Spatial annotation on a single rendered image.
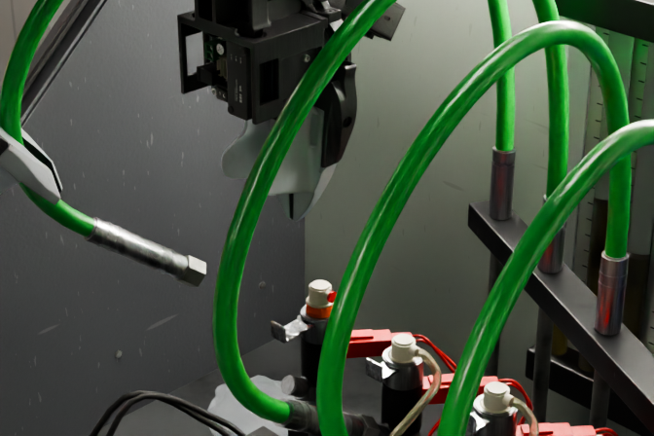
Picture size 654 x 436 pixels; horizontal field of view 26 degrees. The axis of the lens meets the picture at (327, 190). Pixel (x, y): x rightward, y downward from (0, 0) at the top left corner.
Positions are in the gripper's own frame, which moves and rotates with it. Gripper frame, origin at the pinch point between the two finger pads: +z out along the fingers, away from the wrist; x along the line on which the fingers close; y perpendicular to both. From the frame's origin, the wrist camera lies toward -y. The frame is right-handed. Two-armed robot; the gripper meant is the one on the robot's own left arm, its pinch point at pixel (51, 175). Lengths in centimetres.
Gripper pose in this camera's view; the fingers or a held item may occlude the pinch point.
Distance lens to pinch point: 97.8
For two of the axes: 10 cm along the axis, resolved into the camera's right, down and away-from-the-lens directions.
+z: 7.1, 6.6, 2.6
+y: -6.9, 7.2, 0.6
